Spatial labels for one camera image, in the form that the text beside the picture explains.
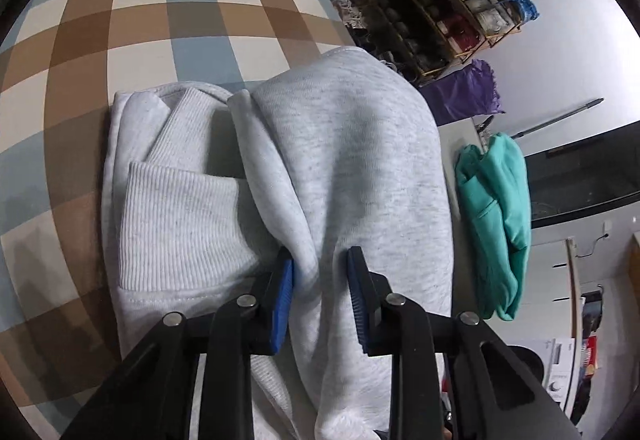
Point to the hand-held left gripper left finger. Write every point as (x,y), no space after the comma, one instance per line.
(282,300)

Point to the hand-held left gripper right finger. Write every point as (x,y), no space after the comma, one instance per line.
(357,300)

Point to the light grey sweatshirt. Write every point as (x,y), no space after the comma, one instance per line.
(350,159)

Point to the teal garment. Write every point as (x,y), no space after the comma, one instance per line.
(500,200)

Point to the black round stool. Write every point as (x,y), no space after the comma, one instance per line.
(525,365)

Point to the white cabinet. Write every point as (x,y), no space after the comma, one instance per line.
(550,290)

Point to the white appliance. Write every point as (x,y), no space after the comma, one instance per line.
(560,360)

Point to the wooden pole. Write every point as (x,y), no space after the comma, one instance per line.
(575,290)

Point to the purple cloth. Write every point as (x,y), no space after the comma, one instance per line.
(465,94)

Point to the dark red hanging clothing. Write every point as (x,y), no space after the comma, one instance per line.
(590,320)

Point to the grey mop pole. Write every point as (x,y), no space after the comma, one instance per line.
(555,118)

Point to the pile of shoes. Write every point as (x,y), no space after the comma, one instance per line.
(350,9)

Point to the wooden shoe rack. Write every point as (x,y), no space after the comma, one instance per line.
(450,19)

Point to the brown blue checked blanket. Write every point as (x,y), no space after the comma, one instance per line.
(150,19)

